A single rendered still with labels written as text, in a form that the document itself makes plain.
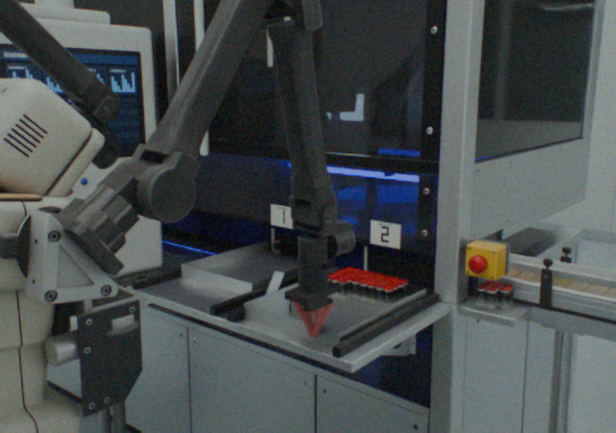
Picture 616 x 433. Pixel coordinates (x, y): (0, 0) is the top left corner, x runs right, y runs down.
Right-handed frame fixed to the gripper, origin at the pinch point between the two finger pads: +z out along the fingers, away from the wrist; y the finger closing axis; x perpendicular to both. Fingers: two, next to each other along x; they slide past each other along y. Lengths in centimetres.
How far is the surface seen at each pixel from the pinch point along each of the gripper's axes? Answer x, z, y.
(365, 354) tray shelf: -10.5, 2.4, 2.6
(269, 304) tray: 19.9, 1.5, 8.7
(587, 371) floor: 1, 93, 216
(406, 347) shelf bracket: -0.9, 15.7, 35.4
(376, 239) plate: 9.8, -9.5, 37.9
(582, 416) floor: -9, 93, 172
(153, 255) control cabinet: 87, 6, 27
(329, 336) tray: -3.3, 0.1, 1.0
